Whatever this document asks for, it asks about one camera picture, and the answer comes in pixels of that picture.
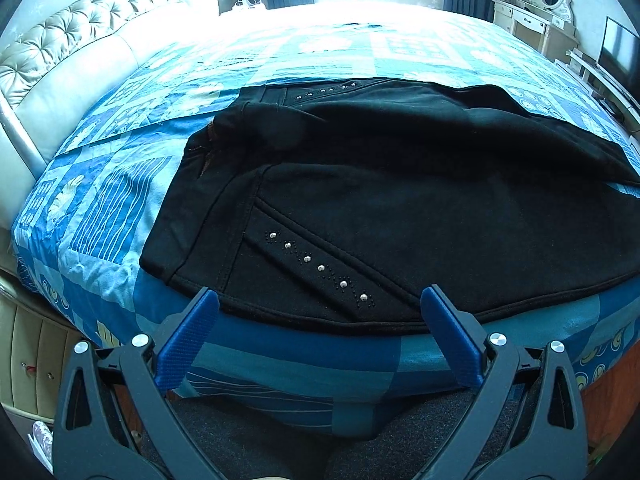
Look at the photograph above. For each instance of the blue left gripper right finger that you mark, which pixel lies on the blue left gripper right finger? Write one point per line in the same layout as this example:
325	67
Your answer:
458	335

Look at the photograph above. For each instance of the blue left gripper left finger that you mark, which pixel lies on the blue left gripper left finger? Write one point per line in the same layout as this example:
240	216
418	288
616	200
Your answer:
180	337

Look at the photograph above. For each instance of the black studded pants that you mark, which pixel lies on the black studded pants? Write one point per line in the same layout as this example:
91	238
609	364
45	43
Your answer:
331	206

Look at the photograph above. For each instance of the beige bedside cabinet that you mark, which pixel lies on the beige bedside cabinet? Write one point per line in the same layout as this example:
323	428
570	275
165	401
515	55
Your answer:
36	343

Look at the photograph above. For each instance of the blue patterned bed sheet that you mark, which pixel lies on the blue patterned bed sheet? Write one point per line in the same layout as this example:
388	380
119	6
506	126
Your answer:
80	233

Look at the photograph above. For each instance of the white tv stand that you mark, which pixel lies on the white tv stand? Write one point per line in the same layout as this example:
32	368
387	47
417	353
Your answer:
606	90

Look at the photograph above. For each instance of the white tufted leather headboard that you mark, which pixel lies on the white tufted leather headboard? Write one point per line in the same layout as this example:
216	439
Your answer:
57	70

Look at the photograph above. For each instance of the white dressing table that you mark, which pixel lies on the white dressing table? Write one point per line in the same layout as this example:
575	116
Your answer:
541	34

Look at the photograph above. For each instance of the black flat screen television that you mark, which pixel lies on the black flat screen television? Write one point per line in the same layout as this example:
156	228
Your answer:
619	56

